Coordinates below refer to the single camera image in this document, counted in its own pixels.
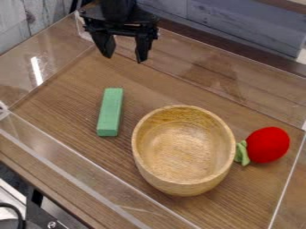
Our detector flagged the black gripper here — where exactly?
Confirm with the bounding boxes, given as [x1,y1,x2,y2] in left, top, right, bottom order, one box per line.
[79,0,159,63]

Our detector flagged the green rectangular block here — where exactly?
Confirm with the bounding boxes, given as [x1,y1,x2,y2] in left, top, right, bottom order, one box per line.
[96,88,124,137]

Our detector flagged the brown wooden bowl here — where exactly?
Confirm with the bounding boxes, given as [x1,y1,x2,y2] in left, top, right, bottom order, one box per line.
[131,105,235,197]

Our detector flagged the red plush tomato toy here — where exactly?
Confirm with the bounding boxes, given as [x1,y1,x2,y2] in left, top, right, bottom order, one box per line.
[234,127,290,166]

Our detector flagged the clear acrylic corner bracket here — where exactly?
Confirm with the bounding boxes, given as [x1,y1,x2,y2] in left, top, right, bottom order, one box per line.
[73,11,94,42]

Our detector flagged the clear acrylic front wall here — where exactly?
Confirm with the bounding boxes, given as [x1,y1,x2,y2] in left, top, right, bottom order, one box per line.
[0,111,199,229]

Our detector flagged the black table frame bracket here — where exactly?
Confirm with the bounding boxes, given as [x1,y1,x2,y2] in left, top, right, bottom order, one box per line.
[0,187,69,229]

